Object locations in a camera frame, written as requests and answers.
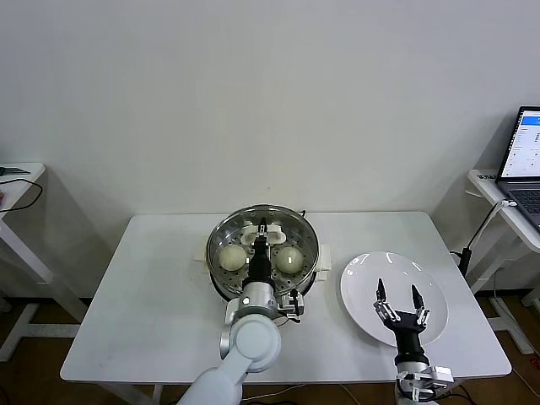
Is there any open grey laptop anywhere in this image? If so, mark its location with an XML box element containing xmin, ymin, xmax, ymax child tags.
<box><xmin>494</xmin><ymin>105</ymin><xmax>540</xmax><ymax>235</ymax></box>

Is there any round glass pot lid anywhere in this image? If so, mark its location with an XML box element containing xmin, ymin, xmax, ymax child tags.
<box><xmin>206</xmin><ymin>205</ymin><xmax>321</xmax><ymax>293</ymax></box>

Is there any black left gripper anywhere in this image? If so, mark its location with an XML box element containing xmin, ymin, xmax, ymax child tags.
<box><xmin>248</xmin><ymin>215</ymin><xmax>273</xmax><ymax>282</ymax></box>

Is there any white round plate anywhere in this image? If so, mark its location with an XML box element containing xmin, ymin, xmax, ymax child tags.
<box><xmin>339</xmin><ymin>251</ymin><xmax>449</xmax><ymax>348</ymax></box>

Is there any white laptop charging cable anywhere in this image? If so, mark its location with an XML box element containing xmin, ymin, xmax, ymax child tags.
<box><xmin>463</xmin><ymin>198</ymin><xmax>516</xmax><ymax>250</ymax></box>

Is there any stainless steel steamer basket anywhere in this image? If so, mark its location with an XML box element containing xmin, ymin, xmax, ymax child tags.
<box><xmin>205</xmin><ymin>205</ymin><xmax>321</xmax><ymax>300</ymax></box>

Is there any white steamed baozi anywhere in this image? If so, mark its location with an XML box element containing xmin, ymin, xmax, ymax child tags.
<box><xmin>274</xmin><ymin>246</ymin><xmax>305</xmax><ymax>274</ymax></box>
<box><xmin>218</xmin><ymin>245</ymin><xmax>248</xmax><ymax>272</ymax></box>

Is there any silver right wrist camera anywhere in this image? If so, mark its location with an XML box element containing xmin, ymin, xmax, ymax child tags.
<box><xmin>425</xmin><ymin>365</ymin><xmax>455</xmax><ymax>392</ymax></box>

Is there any thin black cable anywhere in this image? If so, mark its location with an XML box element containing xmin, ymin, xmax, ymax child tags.
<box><xmin>0</xmin><ymin>179</ymin><xmax>43</xmax><ymax>214</ymax></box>

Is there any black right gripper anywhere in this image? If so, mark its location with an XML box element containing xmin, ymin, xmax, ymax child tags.
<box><xmin>372</xmin><ymin>277</ymin><xmax>431</xmax><ymax>365</ymax></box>

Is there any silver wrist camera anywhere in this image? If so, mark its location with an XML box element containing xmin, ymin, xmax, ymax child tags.
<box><xmin>425</xmin><ymin>365</ymin><xmax>455</xmax><ymax>392</ymax></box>
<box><xmin>278</xmin><ymin>290</ymin><xmax>305</xmax><ymax>325</ymax></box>

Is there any white electric pot base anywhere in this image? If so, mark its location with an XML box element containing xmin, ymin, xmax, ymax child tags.
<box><xmin>192</xmin><ymin>242</ymin><xmax>332</xmax><ymax>328</ymax></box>

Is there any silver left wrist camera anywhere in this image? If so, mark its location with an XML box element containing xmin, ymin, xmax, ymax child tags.
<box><xmin>278</xmin><ymin>290</ymin><xmax>305</xmax><ymax>325</ymax></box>

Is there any white side table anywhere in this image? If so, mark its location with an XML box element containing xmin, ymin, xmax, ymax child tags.
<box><xmin>463</xmin><ymin>168</ymin><xmax>540</xmax><ymax>355</ymax></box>
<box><xmin>0</xmin><ymin>161</ymin><xmax>89</xmax><ymax>364</ymax></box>

